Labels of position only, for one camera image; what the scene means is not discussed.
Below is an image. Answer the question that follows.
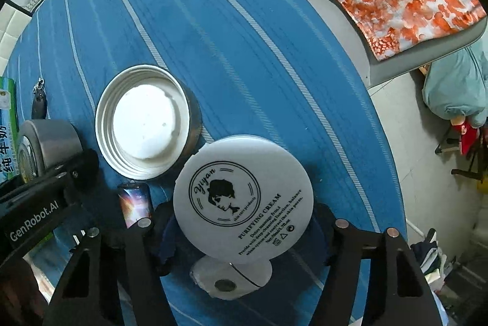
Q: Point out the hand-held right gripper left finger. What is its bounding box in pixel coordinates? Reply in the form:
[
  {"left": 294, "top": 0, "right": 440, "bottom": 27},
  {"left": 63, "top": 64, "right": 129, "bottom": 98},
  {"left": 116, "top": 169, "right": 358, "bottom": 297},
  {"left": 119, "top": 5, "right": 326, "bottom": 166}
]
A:
[{"left": 44, "top": 202, "right": 181, "bottom": 326}]

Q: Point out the silver round tin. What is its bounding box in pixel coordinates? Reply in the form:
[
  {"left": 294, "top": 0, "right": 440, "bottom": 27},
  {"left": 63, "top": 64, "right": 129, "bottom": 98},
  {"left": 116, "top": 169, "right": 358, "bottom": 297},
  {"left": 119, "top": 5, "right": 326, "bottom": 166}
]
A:
[{"left": 17, "top": 119, "right": 83, "bottom": 183}]

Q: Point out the black key fob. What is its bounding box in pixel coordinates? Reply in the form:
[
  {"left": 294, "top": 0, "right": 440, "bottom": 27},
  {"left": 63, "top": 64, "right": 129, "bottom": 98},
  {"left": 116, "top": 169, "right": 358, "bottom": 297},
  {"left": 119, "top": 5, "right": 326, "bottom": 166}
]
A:
[{"left": 32, "top": 79, "right": 48, "bottom": 121}]

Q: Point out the green blue milk carton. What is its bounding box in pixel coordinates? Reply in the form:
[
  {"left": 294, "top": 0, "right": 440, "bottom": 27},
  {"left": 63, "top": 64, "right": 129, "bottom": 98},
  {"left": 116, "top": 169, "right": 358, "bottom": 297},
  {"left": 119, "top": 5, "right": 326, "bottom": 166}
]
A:
[{"left": 0, "top": 76, "right": 20, "bottom": 185}]

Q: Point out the pile of folded clothes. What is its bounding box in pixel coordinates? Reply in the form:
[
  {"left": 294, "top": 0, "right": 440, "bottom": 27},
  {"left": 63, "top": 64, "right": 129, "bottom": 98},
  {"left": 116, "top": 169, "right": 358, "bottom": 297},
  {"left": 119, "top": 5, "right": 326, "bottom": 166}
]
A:
[{"left": 410, "top": 229, "right": 460, "bottom": 292}]

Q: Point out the blue striped bed sheet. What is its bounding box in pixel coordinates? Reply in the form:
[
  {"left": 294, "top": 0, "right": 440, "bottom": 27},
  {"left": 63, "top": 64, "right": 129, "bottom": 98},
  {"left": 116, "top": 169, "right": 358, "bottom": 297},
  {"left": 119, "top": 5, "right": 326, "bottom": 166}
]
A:
[{"left": 0, "top": 0, "right": 411, "bottom": 326}]

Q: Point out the teal cloth bundle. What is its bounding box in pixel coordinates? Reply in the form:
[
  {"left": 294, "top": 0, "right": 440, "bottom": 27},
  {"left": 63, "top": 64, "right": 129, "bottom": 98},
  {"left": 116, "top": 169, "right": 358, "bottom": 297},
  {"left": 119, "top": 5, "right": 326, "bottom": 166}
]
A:
[{"left": 422, "top": 42, "right": 488, "bottom": 128}]

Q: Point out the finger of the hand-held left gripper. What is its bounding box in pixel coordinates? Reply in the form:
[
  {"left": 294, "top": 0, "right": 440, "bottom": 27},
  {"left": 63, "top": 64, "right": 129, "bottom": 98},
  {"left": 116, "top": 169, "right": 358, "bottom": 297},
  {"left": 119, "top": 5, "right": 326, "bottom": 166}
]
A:
[{"left": 57, "top": 148, "right": 101, "bottom": 203}]

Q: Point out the silver jar lid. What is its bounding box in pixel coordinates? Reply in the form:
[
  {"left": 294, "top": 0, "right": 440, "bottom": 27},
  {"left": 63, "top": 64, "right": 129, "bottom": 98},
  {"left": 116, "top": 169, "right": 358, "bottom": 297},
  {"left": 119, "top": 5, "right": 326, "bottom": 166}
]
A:
[{"left": 95, "top": 64, "right": 203, "bottom": 181}]

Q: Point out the white cream jar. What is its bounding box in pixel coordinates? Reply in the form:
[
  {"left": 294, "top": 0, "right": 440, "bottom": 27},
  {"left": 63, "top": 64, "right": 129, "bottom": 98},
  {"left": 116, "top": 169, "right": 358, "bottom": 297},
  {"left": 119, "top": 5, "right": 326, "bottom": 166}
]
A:
[{"left": 173, "top": 134, "right": 315, "bottom": 263}]

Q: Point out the red cloth item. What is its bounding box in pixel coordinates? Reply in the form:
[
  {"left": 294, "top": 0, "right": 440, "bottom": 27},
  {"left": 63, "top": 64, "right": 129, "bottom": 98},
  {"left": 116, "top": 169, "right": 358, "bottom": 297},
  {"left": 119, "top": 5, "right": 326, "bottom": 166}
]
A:
[{"left": 450, "top": 116, "right": 483, "bottom": 156}]

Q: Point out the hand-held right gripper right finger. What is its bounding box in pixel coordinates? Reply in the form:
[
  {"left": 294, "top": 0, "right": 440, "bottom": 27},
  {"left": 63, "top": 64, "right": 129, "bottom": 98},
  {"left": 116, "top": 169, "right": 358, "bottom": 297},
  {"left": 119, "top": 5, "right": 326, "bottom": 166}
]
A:
[{"left": 310, "top": 202, "right": 446, "bottom": 326}]

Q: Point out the grey chair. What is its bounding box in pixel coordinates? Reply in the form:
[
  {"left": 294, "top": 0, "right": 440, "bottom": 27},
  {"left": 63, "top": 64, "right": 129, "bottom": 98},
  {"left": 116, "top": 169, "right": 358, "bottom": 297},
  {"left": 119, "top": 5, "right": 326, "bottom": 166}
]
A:
[{"left": 291, "top": 0, "right": 488, "bottom": 89}]

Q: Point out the small galaxy print cylinder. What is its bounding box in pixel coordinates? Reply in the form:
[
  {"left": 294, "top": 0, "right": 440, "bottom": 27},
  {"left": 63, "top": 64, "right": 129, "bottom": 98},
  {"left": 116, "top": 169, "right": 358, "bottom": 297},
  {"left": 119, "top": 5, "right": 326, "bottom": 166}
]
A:
[{"left": 117, "top": 182, "right": 154, "bottom": 230}]

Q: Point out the black metal stand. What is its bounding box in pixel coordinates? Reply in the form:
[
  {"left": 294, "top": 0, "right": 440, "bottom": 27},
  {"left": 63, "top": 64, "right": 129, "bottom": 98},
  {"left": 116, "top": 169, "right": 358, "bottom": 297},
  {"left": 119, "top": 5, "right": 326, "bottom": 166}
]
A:
[{"left": 435, "top": 127, "right": 488, "bottom": 182}]

